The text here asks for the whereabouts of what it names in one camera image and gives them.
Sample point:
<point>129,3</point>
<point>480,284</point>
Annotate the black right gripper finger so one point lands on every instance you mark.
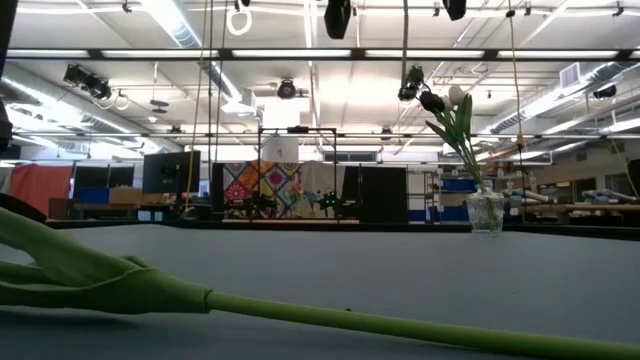
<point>454,7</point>

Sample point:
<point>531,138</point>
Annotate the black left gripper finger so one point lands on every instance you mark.
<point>337,17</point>

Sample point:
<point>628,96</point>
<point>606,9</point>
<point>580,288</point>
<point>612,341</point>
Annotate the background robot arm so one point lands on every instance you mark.
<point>327,200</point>

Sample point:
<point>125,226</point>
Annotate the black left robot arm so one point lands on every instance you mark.
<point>5,30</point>

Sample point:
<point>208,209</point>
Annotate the clear glass vase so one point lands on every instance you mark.
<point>485,212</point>

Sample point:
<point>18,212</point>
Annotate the black artificial tulip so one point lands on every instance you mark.
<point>432,101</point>

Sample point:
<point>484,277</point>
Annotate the white air vent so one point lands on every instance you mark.
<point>570,75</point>

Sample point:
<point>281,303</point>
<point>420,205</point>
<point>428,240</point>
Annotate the blue bin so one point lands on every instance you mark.
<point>95,195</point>
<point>457,185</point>

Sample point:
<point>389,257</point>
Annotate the black panel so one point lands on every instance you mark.
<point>375,194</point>

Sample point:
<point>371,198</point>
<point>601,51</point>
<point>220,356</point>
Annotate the colourful patterned quilt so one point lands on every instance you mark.
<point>262,189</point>

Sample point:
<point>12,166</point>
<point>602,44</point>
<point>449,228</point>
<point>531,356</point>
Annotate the black monitor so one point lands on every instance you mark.
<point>171,172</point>

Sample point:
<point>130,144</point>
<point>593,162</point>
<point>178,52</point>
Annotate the wooden background table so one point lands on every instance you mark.
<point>575,207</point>

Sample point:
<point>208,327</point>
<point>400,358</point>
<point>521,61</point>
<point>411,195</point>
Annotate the blue table mat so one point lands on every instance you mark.
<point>350,270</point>

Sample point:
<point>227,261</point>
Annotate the cardboard box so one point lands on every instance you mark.
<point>125,195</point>

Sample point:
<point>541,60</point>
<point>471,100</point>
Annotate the orange cloth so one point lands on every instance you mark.
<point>40,185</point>

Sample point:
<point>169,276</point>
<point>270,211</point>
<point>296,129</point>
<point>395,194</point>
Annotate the large foreground green stem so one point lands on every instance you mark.
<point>125,292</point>

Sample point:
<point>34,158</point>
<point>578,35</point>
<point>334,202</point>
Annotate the black ceiling camera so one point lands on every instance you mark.
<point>286,89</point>
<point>411,84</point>
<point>87,82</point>

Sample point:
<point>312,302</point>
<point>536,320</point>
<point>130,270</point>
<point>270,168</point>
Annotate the black metal frame stand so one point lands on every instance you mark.
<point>297,129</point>

